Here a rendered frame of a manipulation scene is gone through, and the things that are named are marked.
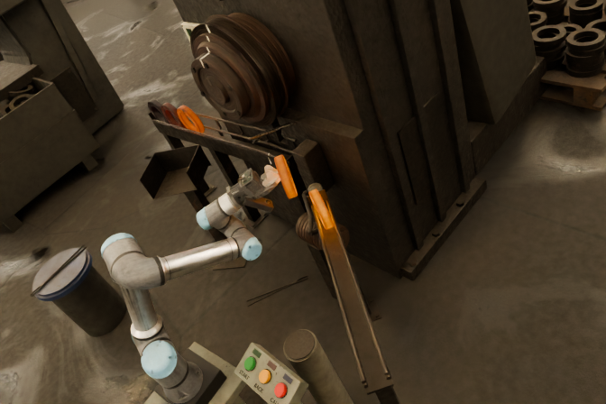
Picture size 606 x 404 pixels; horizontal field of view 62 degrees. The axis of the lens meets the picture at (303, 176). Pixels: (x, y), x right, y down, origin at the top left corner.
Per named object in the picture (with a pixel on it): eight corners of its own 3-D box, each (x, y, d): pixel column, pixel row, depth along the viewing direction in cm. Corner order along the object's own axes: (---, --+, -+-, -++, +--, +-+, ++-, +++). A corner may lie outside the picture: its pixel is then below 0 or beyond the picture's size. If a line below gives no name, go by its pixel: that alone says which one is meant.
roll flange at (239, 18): (247, 94, 236) (203, -1, 207) (318, 113, 204) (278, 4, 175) (232, 105, 232) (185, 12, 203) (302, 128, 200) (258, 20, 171)
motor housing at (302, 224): (342, 277, 251) (309, 203, 218) (377, 297, 236) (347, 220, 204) (325, 297, 246) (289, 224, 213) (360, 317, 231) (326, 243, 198)
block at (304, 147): (324, 178, 224) (307, 135, 209) (336, 182, 219) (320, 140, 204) (307, 193, 220) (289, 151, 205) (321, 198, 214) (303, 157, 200)
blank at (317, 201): (331, 223, 196) (323, 226, 196) (315, 187, 195) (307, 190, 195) (336, 229, 181) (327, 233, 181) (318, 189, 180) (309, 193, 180)
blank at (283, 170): (280, 146, 179) (271, 150, 179) (286, 168, 166) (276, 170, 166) (294, 181, 187) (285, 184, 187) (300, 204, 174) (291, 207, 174)
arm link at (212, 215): (207, 219, 188) (192, 209, 182) (231, 204, 185) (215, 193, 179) (211, 235, 182) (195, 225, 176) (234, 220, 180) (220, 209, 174)
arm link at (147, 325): (146, 371, 186) (106, 261, 156) (133, 344, 197) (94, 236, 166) (177, 354, 191) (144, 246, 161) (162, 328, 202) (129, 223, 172)
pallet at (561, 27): (421, 76, 361) (409, 20, 334) (483, 18, 392) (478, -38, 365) (601, 111, 278) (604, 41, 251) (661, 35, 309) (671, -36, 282)
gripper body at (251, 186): (254, 179, 170) (225, 197, 173) (269, 194, 175) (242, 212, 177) (252, 166, 176) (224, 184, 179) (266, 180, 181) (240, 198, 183)
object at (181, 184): (214, 243, 301) (154, 152, 256) (254, 239, 292) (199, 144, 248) (204, 270, 286) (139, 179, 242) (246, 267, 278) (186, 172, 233)
